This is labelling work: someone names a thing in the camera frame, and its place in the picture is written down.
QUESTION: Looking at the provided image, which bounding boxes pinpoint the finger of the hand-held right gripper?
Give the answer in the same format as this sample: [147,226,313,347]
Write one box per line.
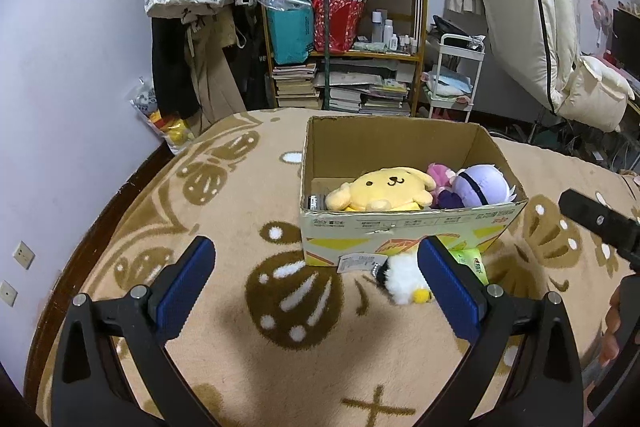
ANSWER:
[558,189,640,258]

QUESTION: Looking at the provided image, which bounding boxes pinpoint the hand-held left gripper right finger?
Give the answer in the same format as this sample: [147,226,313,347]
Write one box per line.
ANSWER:
[417,235,586,427]

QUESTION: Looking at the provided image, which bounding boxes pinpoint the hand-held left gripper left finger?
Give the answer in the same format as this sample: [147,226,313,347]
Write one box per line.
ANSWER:
[50,235,217,427]

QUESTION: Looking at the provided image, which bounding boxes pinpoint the white and black plush toy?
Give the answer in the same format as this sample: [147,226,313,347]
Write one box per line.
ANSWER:
[374,251,434,307]

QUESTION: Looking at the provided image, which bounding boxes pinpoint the purple-headed plush doll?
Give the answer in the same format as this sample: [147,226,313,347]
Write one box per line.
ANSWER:
[435,163,519,210]

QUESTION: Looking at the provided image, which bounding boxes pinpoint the pink bear plush toy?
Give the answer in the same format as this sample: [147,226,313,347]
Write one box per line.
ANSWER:
[426,162,459,208]

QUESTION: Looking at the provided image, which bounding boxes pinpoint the yellow dog plush toy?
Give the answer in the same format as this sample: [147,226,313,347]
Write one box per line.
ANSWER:
[325,166,437,213]

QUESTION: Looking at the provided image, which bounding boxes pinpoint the cardboard box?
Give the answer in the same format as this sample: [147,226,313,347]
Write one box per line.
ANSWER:
[299,115,530,269]

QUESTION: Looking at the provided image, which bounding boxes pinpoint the person's right hand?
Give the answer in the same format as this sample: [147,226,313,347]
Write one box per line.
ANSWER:
[602,279,634,366]

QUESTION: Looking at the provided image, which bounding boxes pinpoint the green packet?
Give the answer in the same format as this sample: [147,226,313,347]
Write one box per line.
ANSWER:
[447,242,489,286]

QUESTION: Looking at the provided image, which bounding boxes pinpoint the plastic bag of toys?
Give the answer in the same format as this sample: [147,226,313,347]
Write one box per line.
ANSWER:
[127,76,196,156]

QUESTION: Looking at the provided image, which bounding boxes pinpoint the black monitor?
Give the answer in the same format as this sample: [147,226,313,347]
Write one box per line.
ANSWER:
[612,6,640,80]

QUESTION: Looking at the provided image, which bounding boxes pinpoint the light blue cloth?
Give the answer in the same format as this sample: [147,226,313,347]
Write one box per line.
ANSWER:
[429,66,474,98]

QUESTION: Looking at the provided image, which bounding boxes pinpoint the pink fan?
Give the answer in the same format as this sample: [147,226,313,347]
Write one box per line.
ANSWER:
[589,0,614,58]

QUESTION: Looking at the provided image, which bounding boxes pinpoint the stack of books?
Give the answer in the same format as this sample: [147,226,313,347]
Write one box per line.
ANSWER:
[271,59,416,117]

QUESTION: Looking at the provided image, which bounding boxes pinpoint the white trolley cart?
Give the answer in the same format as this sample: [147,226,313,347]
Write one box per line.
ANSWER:
[424,33,486,123]

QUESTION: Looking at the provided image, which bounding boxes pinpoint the black hanging coat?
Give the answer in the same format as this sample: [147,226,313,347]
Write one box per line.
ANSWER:
[150,14,201,120]

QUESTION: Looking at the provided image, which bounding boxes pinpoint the black bag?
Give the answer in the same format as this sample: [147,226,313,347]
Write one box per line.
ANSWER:
[432,15,484,39]

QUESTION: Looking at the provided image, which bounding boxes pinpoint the group of white cosmetic bottles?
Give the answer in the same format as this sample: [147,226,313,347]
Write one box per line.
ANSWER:
[369,8,421,56]

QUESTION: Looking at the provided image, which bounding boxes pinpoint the wooden shelf rack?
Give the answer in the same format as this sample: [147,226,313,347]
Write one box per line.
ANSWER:
[254,0,431,118]

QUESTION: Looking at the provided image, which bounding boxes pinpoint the teal shopping bag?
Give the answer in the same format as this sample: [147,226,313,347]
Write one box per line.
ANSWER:
[259,0,316,66]

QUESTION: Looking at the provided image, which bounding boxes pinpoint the green pole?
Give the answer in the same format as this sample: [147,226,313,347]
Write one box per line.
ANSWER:
[319,0,336,110]

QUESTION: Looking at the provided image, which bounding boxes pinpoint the red patterned bag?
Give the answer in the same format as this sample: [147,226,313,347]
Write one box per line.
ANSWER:
[310,0,366,54]

